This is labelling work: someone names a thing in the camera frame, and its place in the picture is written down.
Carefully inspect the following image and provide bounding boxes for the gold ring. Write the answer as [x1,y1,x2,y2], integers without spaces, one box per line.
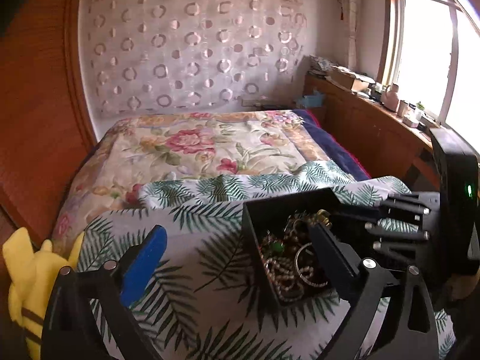
[314,209,333,228]

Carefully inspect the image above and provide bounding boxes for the gold pearl necklace pile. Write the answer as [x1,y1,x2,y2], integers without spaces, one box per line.
[258,211,333,302]

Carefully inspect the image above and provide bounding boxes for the green gem silver pendant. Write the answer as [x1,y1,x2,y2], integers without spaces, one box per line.
[267,241,285,257]

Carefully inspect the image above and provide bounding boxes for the black jewelry box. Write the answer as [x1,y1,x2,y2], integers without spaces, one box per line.
[241,188,373,313]

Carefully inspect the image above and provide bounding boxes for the yellow plush toy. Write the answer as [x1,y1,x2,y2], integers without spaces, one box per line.
[1,228,85,359]

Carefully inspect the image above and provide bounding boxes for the wooden sideboard cabinet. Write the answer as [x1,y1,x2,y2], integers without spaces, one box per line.
[304,74,439,191]

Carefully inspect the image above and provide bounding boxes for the pink ceramic jar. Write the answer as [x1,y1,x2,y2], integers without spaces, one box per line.
[381,84,400,113]

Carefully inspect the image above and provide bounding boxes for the navy blue blanket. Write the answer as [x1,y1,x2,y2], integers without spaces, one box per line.
[293,109,371,181]

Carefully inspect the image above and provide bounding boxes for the metal bangle in box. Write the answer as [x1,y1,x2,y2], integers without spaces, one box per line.
[294,242,328,289]

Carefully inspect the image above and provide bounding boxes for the cardboard box on cabinet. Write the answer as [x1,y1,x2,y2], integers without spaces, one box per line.
[328,66,376,92]

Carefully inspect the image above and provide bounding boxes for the palm leaf print blanket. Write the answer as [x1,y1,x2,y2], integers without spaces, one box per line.
[77,161,407,359]

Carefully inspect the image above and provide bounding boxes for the floral quilt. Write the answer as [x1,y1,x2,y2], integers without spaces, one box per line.
[51,110,329,254]

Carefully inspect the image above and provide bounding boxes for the circle pattern sheer curtain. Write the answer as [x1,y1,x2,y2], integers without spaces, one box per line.
[79,0,308,117]

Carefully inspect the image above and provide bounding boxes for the window with white frame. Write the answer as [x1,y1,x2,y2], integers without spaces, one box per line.
[383,0,479,150]

